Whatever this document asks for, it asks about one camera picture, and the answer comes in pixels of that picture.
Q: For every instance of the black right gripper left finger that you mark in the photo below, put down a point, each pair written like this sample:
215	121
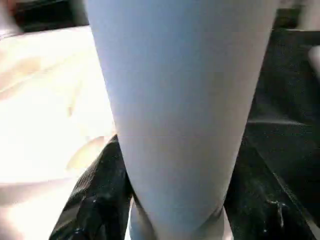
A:
97	200

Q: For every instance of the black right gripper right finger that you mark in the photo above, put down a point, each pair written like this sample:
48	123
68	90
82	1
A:
260	200

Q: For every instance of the white plastic table top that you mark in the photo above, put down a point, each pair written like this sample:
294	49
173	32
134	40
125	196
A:
50	110

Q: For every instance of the white plastic table leg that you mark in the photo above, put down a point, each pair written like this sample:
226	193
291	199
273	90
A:
315	60
180	100

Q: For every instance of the black mat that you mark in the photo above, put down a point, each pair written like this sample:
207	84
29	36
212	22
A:
285	100

